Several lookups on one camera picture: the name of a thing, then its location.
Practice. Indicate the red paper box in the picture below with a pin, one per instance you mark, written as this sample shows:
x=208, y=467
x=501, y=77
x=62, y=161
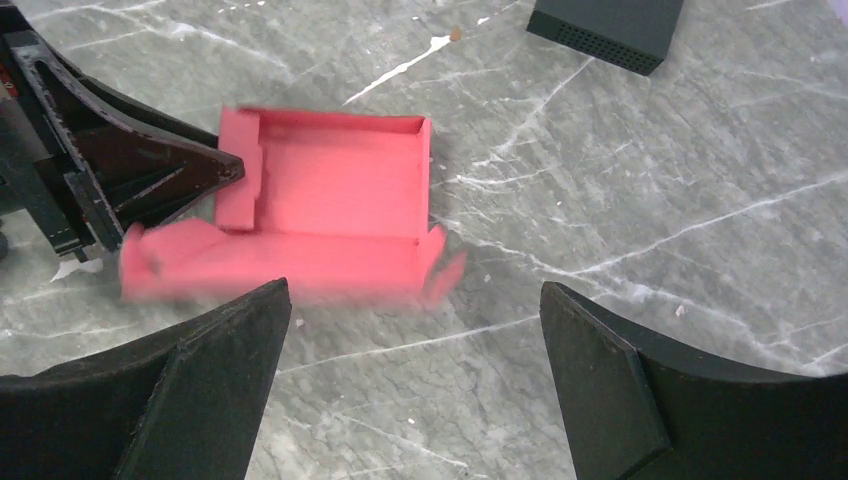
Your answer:
x=337, y=204

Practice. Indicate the black flat box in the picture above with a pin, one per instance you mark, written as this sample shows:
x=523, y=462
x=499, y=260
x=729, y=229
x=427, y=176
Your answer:
x=632, y=34

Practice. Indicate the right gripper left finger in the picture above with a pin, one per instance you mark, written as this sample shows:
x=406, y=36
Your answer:
x=185, y=402

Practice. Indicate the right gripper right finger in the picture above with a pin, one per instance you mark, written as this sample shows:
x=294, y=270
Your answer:
x=637, y=404

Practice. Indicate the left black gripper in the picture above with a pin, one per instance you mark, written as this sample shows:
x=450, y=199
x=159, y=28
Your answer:
x=87, y=162

